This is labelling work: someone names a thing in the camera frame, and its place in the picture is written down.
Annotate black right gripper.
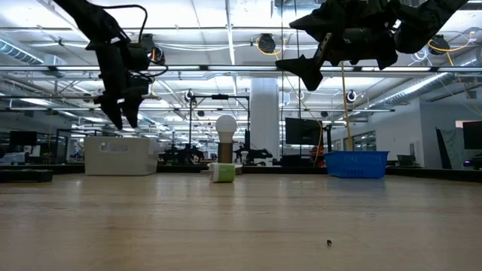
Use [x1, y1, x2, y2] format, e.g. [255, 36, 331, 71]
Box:
[276, 3, 398, 91]

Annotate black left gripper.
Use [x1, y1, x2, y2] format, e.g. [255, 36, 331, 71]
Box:
[86, 39, 150, 130]

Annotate white light bulb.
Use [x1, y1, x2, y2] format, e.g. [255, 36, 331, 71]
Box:
[215, 114, 239, 144]

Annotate green and white charger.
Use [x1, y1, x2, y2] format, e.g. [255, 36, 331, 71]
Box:
[203, 161, 236, 184]

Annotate grey plastic bin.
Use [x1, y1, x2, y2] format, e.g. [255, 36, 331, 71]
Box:
[84, 135, 160, 176]

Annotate distant black robot rig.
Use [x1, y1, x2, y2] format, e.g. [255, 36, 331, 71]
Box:
[233, 147, 274, 166]
[157, 145, 212, 166]

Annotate black monitor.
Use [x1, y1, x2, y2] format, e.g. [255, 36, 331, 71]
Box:
[9, 130, 38, 147]
[462, 120, 482, 151]
[285, 117, 321, 146]

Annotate white building column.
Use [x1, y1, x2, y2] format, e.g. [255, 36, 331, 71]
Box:
[249, 77, 281, 161]

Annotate blue plastic basket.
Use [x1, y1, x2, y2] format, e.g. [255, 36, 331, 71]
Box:
[323, 150, 389, 179]

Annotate dark leaning panel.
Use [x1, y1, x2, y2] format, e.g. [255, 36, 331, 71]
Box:
[435, 126, 459, 169]

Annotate black ceiling cable reel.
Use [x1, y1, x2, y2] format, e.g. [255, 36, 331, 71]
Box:
[428, 33, 449, 54]
[139, 32, 166, 65]
[257, 32, 277, 54]

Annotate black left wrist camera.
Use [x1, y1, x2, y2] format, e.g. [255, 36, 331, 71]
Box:
[124, 41, 152, 72]

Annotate yellow cable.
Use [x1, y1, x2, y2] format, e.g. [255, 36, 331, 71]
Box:
[314, 120, 325, 169]
[340, 62, 353, 152]

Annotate black stand frame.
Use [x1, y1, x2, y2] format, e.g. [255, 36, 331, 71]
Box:
[187, 93, 252, 166]

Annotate black aluminium table frame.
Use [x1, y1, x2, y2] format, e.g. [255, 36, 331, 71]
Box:
[0, 162, 482, 184]

